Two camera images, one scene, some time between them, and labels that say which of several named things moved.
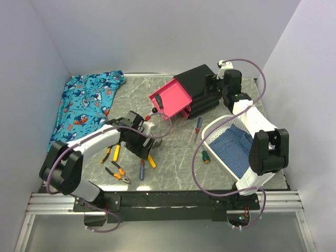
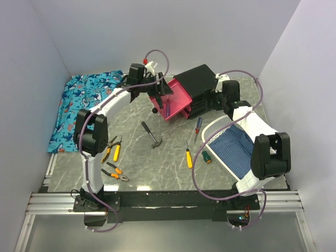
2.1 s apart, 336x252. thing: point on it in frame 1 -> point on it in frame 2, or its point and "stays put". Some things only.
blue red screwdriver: [142, 170] -> [168, 108]
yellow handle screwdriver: [151, 161] -> [189, 157]
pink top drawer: [174, 98] stays put
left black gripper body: [135, 143] -> [150, 88]
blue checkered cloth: [233, 146] stays put
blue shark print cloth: [85, 104] stays put
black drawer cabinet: [193, 82] stays put
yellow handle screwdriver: [116, 153] stays put
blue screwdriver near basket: [199, 122] stays put
